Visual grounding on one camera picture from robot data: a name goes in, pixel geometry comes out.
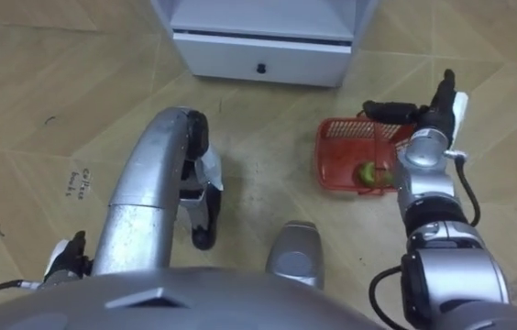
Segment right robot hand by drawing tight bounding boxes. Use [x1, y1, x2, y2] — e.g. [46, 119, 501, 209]
[361, 68, 469, 150]

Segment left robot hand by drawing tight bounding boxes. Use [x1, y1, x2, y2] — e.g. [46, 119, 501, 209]
[42, 230, 94, 281]

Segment green soft toy fruit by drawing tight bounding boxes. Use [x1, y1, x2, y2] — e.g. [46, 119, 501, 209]
[357, 160, 396, 188]

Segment robot legs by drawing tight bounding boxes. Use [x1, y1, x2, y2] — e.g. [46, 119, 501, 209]
[91, 105, 326, 291]

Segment red plastic basket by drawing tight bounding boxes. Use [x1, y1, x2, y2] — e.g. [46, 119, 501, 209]
[313, 109, 418, 197]

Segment robot body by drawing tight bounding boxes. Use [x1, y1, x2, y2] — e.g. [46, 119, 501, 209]
[0, 268, 388, 330]

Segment white bedside cabinet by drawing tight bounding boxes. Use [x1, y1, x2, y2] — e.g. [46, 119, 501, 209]
[150, 0, 379, 88]

